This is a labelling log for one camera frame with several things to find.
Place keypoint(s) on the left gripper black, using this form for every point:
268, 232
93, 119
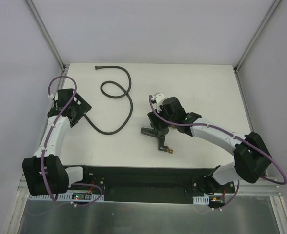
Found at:
82, 107

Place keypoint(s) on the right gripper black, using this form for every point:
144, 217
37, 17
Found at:
158, 131

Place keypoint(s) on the dark grey faucet valve fitting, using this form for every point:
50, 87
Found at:
161, 140

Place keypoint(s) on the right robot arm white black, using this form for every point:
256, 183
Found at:
250, 155

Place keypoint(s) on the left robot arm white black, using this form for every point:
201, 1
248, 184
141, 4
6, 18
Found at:
45, 167

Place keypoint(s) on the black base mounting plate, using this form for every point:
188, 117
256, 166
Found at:
146, 185

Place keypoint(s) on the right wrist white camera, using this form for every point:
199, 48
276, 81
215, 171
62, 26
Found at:
157, 99

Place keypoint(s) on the right aluminium frame post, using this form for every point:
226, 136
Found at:
257, 34

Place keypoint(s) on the aluminium frame post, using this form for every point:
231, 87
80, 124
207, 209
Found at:
257, 34
45, 34

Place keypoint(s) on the left white cable duct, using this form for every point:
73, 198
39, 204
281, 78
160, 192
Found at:
70, 196

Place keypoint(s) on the white cable duct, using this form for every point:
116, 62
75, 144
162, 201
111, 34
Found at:
70, 196
201, 200

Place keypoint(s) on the right white cable duct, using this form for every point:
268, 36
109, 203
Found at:
201, 200

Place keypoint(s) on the front aluminium rail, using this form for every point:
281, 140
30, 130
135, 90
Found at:
260, 188

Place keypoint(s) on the left aluminium frame post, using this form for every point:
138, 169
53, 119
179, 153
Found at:
45, 34

